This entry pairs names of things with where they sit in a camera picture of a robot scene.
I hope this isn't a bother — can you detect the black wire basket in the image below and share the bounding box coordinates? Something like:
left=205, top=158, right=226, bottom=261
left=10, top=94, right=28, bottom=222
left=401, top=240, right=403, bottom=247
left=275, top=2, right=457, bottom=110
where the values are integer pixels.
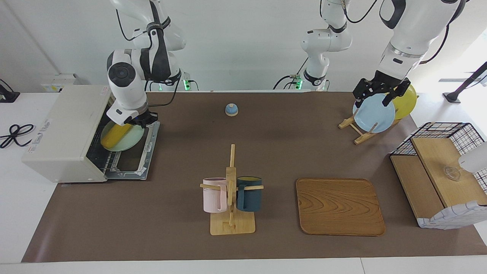
left=390, top=122, right=487, bottom=193

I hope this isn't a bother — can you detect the small clear glass dish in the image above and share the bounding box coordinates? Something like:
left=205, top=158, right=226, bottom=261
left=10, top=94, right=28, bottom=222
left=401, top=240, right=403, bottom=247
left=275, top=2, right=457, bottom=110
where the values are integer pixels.
left=443, top=164, right=462, bottom=181

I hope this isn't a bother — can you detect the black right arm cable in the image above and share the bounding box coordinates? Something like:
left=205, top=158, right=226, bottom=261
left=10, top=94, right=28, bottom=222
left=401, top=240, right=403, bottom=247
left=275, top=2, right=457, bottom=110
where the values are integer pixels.
left=115, top=8, right=180, bottom=108

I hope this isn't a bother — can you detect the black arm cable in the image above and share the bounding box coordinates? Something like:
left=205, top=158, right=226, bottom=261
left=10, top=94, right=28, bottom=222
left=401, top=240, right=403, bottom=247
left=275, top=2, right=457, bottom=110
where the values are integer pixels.
left=344, top=0, right=452, bottom=64
left=115, top=8, right=180, bottom=108

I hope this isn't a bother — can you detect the wooden mug rack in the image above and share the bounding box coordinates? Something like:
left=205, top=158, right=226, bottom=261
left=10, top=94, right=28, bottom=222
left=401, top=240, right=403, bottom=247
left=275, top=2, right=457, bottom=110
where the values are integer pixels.
left=200, top=144, right=264, bottom=236

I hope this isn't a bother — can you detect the white rounded device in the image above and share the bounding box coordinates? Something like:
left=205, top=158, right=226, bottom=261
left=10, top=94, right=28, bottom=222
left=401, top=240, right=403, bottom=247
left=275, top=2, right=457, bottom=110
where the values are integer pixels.
left=458, top=142, right=487, bottom=174

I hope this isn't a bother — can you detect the light green plate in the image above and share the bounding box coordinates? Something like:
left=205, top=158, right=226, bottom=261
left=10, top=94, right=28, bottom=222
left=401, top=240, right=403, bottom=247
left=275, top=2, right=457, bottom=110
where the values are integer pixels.
left=100, top=119, right=146, bottom=152

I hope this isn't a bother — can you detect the dark teal mug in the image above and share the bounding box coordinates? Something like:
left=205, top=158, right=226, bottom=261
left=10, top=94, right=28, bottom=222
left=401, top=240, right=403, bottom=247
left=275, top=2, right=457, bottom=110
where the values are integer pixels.
left=236, top=176, right=263, bottom=212

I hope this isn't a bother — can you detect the yellow corn cob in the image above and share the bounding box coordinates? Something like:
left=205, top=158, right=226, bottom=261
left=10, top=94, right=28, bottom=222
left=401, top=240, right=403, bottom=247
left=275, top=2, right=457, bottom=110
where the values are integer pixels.
left=101, top=122, right=134, bottom=150

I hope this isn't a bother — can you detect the metal wire oven rack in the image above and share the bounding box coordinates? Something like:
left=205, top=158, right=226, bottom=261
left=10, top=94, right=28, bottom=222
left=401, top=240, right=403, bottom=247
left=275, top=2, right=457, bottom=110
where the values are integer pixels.
left=86, top=145, right=119, bottom=178

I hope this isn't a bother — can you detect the black angled stand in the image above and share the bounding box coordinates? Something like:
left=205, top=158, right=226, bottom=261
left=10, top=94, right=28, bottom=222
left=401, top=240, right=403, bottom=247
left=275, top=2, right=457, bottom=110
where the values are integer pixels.
left=443, top=61, right=487, bottom=104

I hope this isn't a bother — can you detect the white checked cloth liner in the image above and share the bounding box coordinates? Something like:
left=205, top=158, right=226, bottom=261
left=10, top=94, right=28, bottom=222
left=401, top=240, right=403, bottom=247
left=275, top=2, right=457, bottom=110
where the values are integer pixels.
left=417, top=201, right=487, bottom=230

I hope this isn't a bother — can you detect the wooden plate rack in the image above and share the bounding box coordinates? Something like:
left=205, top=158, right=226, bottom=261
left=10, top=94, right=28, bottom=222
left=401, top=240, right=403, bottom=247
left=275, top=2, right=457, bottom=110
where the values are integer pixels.
left=338, top=97, right=419, bottom=145

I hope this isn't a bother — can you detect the brown table mat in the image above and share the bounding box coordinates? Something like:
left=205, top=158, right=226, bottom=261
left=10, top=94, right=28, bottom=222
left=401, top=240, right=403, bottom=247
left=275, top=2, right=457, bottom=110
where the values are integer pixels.
left=21, top=91, right=487, bottom=263

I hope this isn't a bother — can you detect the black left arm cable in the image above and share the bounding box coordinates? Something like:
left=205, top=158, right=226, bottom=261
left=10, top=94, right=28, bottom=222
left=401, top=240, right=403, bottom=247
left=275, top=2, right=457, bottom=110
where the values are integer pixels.
left=344, top=0, right=452, bottom=64

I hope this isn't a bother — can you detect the brown wooden tray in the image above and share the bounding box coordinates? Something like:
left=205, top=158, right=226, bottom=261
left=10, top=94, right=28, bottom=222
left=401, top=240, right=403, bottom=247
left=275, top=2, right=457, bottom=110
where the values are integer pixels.
left=296, top=178, right=386, bottom=236

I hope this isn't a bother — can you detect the yellow plate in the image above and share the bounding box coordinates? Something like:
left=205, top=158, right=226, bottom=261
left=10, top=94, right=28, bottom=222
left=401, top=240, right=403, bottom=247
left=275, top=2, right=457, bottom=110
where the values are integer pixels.
left=390, top=84, right=418, bottom=120

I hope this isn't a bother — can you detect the pink mug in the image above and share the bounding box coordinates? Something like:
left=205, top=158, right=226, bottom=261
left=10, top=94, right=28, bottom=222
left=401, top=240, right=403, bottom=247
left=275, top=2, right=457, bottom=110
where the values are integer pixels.
left=202, top=177, right=228, bottom=213

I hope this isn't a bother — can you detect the coiled black cable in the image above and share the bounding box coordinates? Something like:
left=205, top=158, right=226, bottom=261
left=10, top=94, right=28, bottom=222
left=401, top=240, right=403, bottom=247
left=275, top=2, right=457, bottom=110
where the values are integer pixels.
left=0, top=124, right=35, bottom=149

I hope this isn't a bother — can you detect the cream toaster oven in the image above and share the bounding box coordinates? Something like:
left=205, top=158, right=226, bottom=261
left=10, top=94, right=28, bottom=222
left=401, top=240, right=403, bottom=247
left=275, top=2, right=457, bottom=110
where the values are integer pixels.
left=22, top=84, right=126, bottom=184

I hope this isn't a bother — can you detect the light blue plate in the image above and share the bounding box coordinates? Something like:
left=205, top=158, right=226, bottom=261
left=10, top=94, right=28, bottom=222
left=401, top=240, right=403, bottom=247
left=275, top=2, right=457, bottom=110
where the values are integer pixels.
left=352, top=92, right=396, bottom=134

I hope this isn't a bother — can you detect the white wall socket box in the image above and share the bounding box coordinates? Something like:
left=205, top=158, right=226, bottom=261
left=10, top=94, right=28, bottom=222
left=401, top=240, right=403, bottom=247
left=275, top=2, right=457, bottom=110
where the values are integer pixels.
left=41, top=74, right=78, bottom=93

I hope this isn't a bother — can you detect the small black stand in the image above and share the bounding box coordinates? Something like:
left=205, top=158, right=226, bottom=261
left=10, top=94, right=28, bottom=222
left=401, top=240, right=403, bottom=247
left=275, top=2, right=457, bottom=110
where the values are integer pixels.
left=0, top=79, right=20, bottom=103

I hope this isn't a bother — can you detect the oven door with handle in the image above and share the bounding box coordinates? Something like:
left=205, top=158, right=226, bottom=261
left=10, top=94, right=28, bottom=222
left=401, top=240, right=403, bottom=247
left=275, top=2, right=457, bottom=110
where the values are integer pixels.
left=105, top=121, right=161, bottom=181

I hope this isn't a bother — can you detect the wooden step shelf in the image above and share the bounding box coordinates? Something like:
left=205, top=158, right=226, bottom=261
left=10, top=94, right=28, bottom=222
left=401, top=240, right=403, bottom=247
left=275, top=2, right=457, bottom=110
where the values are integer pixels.
left=391, top=137, right=487, bottom=229

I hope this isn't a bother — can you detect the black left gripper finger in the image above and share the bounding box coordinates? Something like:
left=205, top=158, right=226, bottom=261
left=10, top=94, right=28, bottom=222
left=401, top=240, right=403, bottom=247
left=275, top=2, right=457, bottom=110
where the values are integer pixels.
left=382, top=89, right=399, bottom=105
left=352, top=85, right=366, bottom=107

